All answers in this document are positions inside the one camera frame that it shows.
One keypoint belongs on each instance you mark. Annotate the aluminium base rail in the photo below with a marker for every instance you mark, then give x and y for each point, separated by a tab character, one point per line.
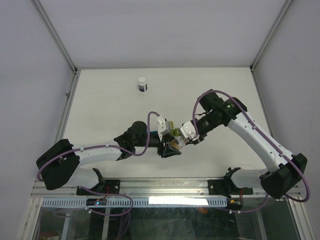
139	187

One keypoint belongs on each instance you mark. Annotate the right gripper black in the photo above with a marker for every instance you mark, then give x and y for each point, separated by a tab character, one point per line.
200	139

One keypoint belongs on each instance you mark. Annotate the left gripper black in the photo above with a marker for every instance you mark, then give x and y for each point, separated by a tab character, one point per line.
165	151

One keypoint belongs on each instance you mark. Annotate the white slotted cable duct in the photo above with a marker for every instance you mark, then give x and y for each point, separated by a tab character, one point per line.
142	202

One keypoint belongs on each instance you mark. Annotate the right aluminium frame post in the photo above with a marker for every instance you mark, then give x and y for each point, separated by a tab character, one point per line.
271	33

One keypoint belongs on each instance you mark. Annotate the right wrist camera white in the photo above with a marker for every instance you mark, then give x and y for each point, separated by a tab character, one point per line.
188	131

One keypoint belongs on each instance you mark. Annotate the white blue pill bottle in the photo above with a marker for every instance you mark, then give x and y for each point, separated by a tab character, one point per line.
142	84

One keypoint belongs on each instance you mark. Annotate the weekly pill organizer strip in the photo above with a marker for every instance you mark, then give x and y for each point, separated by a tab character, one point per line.
174	132

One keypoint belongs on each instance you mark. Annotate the clear jar orange pills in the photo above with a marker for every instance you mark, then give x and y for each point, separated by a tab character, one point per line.
179	142

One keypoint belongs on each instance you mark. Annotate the aluminium frame post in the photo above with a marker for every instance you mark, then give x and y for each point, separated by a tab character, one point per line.
271	33
38	6

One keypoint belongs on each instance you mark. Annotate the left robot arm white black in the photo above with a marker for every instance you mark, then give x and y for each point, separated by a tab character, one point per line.
63	164

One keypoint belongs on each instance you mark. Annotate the left aluminium frame post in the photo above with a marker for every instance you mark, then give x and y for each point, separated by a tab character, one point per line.
38	6

